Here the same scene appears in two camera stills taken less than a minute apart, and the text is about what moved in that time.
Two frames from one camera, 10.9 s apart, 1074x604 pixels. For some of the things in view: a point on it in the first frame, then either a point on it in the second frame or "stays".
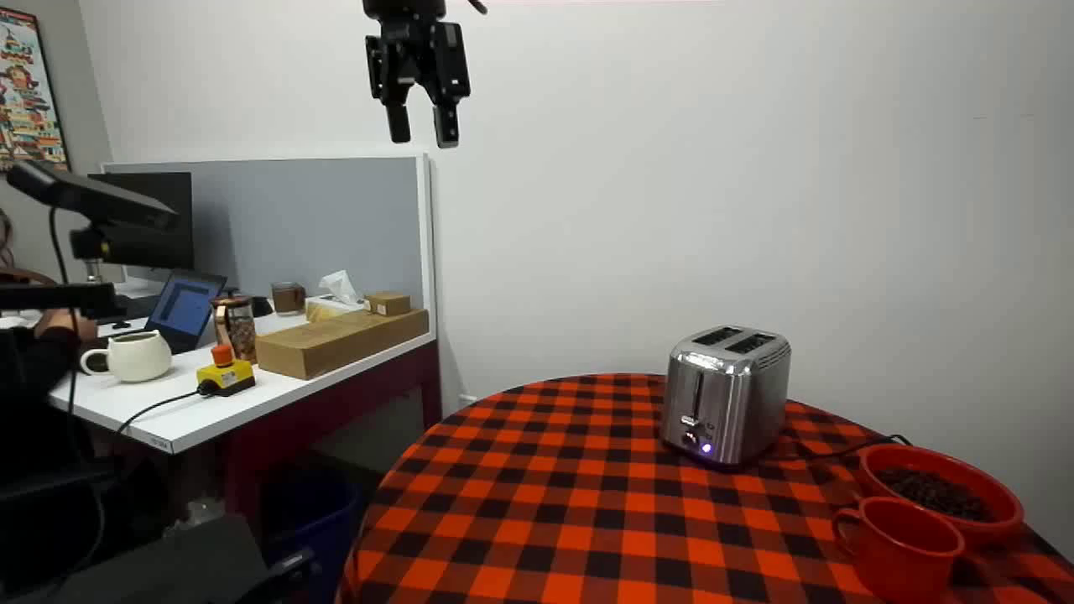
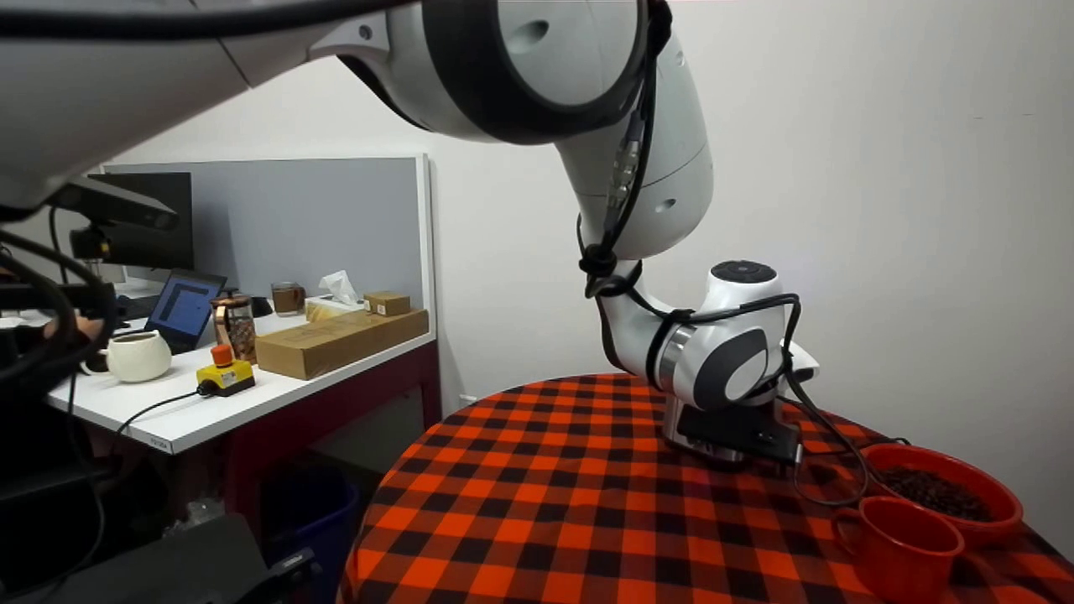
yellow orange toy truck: x=227 y=373 stays
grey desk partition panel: x=269 y=223 stays
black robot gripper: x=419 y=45 to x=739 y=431
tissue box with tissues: x=336 y=300 stays
